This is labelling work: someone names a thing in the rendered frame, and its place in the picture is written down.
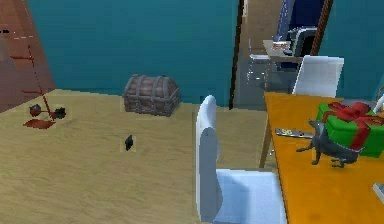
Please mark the brown wooden treasure chest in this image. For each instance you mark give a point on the brown wooden treasure chest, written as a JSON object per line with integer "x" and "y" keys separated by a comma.
{"x": 151, "y": 95}

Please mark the small black object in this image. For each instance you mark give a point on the small black object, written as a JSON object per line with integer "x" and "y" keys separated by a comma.
{"x": 129, "y": 142}

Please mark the white chair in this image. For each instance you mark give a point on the white chair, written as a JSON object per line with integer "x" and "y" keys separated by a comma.
{"x": 320, "y": 76}
{"x": 233, "y": 193}

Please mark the grey flat remote control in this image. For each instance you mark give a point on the grey flat remote control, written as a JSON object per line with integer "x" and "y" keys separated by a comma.
{"x": 293, "y": 133}

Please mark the grey desk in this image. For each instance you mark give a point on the grey desk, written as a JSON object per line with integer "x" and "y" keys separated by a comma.
{"x": 278, "y": 53}

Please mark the dark grey office chair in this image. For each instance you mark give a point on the dark grey office chair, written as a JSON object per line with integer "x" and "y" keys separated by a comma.
{"x": 301, "y": 40}

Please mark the grey animal figurine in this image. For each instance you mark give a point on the grey animal figurine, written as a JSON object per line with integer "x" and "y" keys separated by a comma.
{"x": 328, "y": 146}

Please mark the orange table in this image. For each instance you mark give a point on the orange table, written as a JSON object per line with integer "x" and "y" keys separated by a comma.
{"x": 326, "y": 190}

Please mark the green gift box red ribbon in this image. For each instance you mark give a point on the green gift box red ribbon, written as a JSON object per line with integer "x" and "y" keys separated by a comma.
{"x": 346, "y": 131}

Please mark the grey flat object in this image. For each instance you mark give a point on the grey flat object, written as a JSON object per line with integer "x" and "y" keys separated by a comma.
{"x": 380, "y": 191}

